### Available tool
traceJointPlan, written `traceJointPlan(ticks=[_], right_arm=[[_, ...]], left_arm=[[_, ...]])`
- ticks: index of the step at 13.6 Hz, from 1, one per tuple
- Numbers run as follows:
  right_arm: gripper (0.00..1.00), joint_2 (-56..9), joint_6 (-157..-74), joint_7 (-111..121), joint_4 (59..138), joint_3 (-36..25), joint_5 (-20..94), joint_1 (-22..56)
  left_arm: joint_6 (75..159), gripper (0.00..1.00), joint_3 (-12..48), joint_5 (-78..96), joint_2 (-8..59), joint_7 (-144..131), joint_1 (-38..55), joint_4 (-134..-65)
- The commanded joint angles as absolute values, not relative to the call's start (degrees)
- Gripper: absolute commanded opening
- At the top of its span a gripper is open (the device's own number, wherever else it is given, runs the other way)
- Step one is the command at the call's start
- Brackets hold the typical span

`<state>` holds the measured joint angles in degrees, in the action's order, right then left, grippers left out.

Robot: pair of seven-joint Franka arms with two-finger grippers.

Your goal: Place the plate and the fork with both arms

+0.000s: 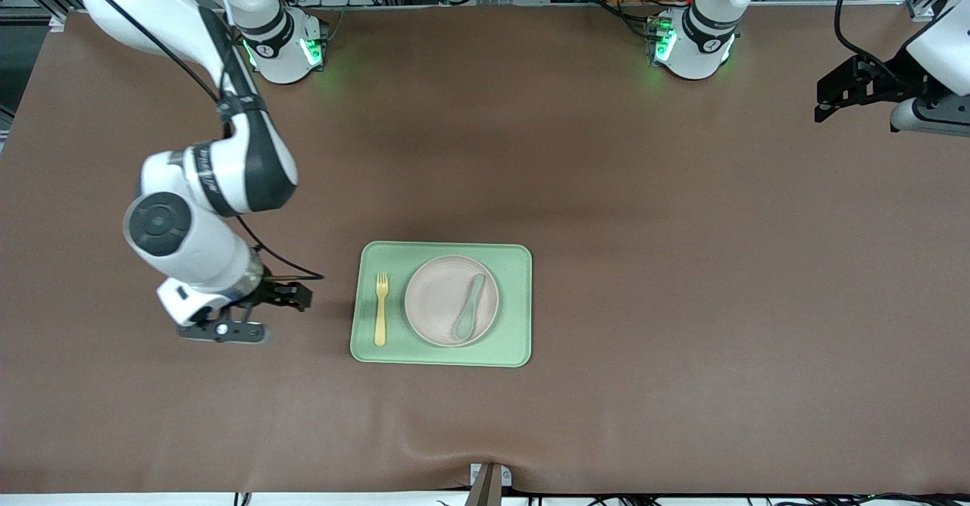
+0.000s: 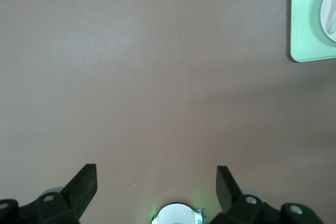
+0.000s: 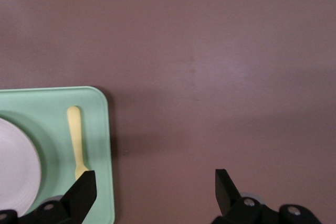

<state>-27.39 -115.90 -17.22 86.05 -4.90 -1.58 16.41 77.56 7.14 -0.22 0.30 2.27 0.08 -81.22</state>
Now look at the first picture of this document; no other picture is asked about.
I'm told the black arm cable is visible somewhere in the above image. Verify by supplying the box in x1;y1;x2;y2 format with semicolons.
68;0;326;281
833;0;910;83

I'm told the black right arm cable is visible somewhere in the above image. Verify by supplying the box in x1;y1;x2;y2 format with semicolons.
68;0;326;281

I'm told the yellow plastic fork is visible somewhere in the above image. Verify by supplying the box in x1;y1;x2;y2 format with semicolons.
375;271;390;347

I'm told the pale round plate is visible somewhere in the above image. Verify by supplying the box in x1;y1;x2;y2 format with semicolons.
404;255;500;348

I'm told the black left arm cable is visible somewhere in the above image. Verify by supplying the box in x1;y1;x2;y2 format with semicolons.
833;0;910;83

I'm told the brown wooden post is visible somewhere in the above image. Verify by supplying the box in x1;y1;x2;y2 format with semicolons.
465;464;504;506

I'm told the light green rectangular tray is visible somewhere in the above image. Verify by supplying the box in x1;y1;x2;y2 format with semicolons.
350;242;533;368

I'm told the brown table cover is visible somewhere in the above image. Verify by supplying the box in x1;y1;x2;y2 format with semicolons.
0;2;970;496

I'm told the grey metal bracket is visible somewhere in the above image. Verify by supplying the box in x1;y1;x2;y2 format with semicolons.
470;463;513;488

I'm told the green plastic spoon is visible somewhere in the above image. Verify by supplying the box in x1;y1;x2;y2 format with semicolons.
454;273;487;342

